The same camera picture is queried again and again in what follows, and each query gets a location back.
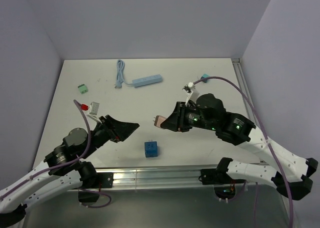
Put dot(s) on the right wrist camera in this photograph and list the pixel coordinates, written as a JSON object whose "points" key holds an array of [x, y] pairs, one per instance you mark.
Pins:
{"points": [[191, 93]]}

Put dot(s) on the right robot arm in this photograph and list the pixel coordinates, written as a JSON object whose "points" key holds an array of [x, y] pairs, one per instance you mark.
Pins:
{"points": [[289, 174]]}

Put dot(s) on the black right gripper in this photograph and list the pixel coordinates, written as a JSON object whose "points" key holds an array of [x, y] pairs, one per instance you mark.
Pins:
{"points": [[176, 121]]}

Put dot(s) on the green plug adapter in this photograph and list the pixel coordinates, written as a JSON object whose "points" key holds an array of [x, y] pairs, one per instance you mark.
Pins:
{"points": [[82, 88]]}

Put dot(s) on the aluminium front rail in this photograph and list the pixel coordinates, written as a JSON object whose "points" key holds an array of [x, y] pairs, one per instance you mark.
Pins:
{"points": [[124, 179]]}

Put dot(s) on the teal charger plug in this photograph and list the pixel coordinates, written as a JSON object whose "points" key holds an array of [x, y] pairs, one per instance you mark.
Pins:
{"points": [[204, 78]]}

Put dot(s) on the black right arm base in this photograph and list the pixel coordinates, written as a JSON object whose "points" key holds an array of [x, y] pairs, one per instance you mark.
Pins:
{"points": [[225, 188]]}

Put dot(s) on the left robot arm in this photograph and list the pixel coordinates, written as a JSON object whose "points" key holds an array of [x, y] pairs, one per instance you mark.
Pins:
{"points": [[63, 169]]}

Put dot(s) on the aluminium side rail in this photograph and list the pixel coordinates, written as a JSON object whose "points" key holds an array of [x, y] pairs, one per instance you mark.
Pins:
{"points": [[244, 88]]}

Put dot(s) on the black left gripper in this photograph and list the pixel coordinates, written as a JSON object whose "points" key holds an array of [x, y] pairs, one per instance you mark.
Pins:
{"points": [[123, 130]]}

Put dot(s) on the blue cube socket adapter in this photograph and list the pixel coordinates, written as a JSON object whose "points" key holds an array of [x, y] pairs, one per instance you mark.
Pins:
{"points": [[151, 149]]}

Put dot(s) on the light blue power strip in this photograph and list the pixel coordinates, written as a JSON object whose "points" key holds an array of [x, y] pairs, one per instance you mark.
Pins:
{"points": [[149, 80]]}

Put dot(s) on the pink charger plug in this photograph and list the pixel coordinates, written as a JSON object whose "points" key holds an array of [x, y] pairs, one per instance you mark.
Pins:
{"points": [[158, 120]]}

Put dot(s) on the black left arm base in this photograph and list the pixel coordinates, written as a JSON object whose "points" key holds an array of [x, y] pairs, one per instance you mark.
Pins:
{"points": [[90, 192]]}

